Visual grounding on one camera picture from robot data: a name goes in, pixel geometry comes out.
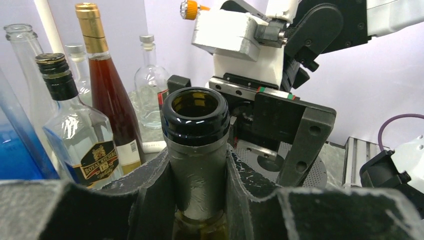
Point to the tall clear bottle black label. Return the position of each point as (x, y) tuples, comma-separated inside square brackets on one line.
[(25, 44)]

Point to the clear bottle by right wall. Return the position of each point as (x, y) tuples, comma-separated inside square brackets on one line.
[(150, 82)]

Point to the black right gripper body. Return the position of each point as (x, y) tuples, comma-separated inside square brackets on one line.
[(197, 116)]

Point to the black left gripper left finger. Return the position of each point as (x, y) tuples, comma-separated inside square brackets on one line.
[(138, 206)]

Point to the dark wine bottle gold cap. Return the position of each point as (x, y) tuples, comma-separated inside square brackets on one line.
[(109, 95)]

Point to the white PVC pipe frame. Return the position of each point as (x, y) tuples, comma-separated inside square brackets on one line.
[(55, 42)]

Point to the black round perforated speaker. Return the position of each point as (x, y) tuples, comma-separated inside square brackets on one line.
[(269, 163)]

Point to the dark bottle silver cap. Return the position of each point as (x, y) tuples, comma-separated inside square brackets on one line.
[(197, 149)]

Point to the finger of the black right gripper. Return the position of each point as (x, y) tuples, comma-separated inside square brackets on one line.
[(316, 124)]

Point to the clear bottle red black label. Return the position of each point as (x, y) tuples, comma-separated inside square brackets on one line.
[(79, 62)]

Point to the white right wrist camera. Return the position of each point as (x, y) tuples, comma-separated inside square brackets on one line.
[(229, 37)]

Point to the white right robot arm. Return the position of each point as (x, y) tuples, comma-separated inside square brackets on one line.
[(309, 28)]

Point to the clear bottle black cap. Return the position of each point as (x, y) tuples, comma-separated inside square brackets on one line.
[(80, 136)]

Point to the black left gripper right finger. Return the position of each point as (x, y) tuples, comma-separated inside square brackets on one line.
[(259, 209)]

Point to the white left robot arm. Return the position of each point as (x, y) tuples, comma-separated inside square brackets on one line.
[(397, 169)]

